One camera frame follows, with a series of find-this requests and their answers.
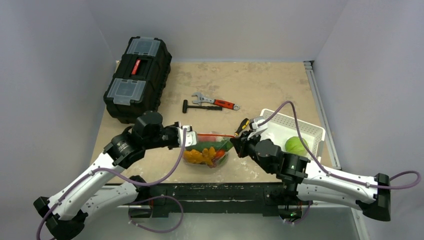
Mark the red-handled adjustable wrench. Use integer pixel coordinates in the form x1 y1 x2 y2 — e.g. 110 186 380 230
191 92 240 111

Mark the black T-handle tool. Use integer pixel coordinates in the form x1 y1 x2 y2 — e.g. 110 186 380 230
182 99 223 114

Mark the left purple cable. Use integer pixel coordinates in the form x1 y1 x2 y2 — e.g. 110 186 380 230
35 127 188 240

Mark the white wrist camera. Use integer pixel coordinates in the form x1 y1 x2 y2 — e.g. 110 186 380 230
175 121 198 148
247 116 268 140

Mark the green cucumber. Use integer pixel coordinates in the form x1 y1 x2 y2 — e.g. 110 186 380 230
191 140 233 152

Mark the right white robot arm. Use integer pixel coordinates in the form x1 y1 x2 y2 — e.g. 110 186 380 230
230 132 391 222

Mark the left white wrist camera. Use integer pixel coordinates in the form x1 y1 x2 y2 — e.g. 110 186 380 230
175 121 198 148

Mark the white plastic basket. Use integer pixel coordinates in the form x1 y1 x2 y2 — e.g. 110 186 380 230
256 108 327 160

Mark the red pink fruit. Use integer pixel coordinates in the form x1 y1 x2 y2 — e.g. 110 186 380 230
197 134 220 142

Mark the clear orange-zip bag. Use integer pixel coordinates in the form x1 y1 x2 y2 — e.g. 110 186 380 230
182 132 234 169

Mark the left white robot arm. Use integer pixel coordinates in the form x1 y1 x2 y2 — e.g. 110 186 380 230
33 111 198 240

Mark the black plastic toolbox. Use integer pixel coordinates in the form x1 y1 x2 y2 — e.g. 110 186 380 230
103 36 172 124

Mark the orange carrot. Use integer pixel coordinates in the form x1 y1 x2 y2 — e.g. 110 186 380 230
214 149 226 159

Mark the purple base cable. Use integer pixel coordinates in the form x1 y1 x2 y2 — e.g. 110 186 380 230
128 194 184 234

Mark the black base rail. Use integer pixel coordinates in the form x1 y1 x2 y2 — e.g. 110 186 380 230
129 182 308 220

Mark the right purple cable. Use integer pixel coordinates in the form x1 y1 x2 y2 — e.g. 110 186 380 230
258 100 422 190

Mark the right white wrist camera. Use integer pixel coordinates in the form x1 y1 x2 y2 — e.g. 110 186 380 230
247 116 268 140

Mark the green lettuce leaf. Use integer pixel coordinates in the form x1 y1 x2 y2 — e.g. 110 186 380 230
284 136 308 157

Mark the black yellow-handled screwdriver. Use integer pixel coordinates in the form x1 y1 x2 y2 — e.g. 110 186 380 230
234 118 250 137

